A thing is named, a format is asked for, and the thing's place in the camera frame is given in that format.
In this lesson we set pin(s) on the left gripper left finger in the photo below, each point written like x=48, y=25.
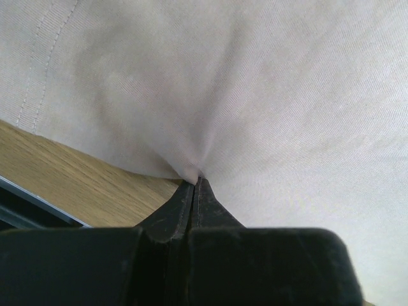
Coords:
x=161, y=268

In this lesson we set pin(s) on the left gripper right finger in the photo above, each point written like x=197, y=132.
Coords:
x=212, y=273

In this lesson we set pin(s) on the beige t-shirt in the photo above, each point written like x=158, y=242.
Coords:
x=295, y=111

